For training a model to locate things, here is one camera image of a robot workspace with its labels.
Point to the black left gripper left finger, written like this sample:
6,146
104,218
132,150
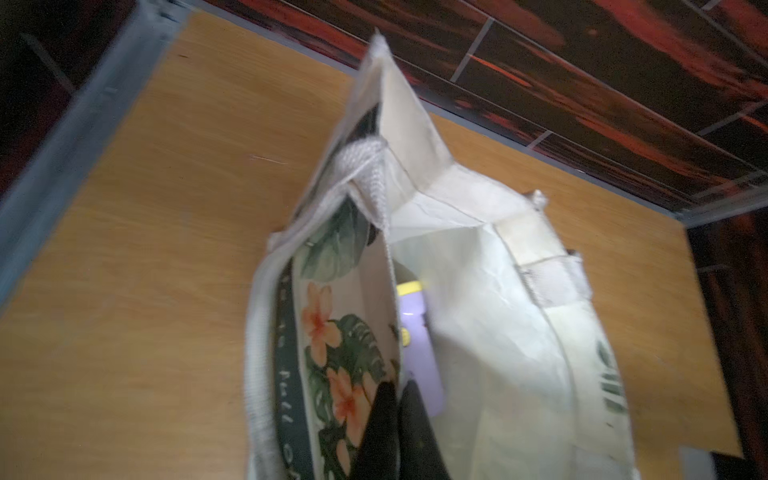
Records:
377,457

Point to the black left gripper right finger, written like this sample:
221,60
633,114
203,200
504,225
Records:
420,456

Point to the white flashlight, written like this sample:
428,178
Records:
420,361

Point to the white canvas tote bag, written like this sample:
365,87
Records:
532,389

